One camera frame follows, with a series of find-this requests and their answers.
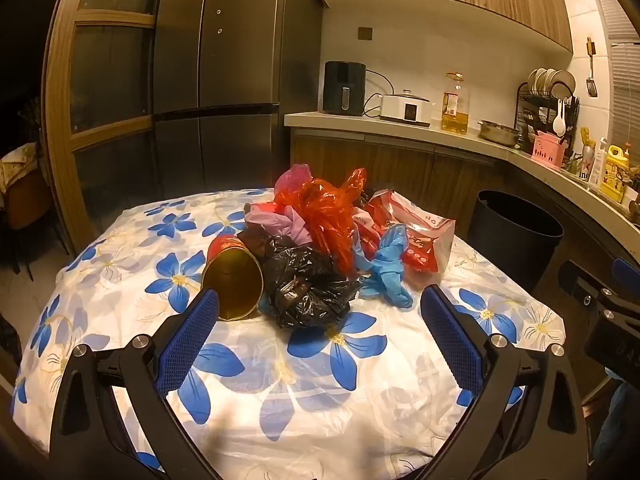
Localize yellow detergent bottle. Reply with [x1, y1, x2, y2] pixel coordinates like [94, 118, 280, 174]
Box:
[600, 144, 631, 203]

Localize steel basin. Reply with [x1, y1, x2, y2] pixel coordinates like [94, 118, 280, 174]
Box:
[477, 120, 522, 148]

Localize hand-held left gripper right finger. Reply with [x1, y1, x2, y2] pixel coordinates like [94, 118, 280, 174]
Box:
[415, 284, 588, 480]

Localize white slow cooker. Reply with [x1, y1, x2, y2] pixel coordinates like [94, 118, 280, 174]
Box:
[378, 89, 432, 125]

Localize black air fryer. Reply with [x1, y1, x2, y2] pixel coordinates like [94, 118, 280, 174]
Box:
[322, 61, 367, 116]

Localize blue nitrile glove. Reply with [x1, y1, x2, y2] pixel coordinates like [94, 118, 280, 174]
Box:
[357, 223, 416, 311]

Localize hanging slotted spatula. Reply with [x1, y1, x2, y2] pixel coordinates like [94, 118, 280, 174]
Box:
[585, 37, 598, 97]

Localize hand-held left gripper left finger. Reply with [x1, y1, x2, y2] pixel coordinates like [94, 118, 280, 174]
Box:
[49, 289, 226, 480]

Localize wooden kitchen base cabinet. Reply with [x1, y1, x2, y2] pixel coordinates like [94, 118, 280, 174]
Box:
[290, 130, 640, 281]

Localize red cup with gold inside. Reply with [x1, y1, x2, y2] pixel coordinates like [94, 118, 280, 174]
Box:
[201, 234, 265, 322]

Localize white kitchen countertop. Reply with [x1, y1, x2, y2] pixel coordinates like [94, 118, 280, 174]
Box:
[284, 110, 640, 233]

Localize chair with patterned cover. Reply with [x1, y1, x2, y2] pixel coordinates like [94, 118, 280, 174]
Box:
[0, 141, 71, 281]

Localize purple plastic bag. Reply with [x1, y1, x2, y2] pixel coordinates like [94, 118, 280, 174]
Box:
[244, 207, 311, 241]

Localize pink utensil holder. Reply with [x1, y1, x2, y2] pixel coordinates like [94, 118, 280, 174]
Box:
[531, 131, 568, 168]

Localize red printed plastic packet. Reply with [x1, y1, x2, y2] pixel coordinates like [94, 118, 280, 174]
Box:
[352, 189, 457, 275]

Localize wooden framed glass door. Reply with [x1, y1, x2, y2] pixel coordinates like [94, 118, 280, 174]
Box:
[42, 0, 173, 256]

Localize person's right hand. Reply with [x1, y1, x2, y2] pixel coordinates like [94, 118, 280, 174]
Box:
[597, 368, 640, 467]

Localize blue floral cloth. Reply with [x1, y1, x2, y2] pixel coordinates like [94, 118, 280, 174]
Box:
[12, 187, 566, 480]

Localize black plastic bag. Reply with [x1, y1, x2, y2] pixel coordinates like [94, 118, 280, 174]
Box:
[237, 227, 363, 330]

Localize stainless steel refrigerator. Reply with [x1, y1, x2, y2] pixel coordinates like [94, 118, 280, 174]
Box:
[150, 0, 326, 201]

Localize black dish rack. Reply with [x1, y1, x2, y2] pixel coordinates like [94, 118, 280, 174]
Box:
[515, 67, 581, 146]

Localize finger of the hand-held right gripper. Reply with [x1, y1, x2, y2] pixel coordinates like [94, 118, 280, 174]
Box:
[558, 259, 640, 324]
[614, 257, 640, 286]

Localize window blinds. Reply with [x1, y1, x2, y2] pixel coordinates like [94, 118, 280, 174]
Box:
[590, 0, 640, 156]

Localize pink plastic bag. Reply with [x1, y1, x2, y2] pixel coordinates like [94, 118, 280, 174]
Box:
[274, 164, 313, 206]

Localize red plastic bag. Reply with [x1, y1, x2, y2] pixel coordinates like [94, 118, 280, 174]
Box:
[274, 167, 373, 277]

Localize white pump bottle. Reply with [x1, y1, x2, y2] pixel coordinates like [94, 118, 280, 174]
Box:
[589, 137, 608, 186]

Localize cooking oil bottle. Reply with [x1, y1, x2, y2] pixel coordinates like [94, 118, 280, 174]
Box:
[440, 72, 471, 135]

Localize black plastic bin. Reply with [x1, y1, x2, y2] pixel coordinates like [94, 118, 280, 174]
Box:
[465, 190, 565, 306]

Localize row of white plates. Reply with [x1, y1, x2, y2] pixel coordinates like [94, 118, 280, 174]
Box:
[527, 67, 576, 98]

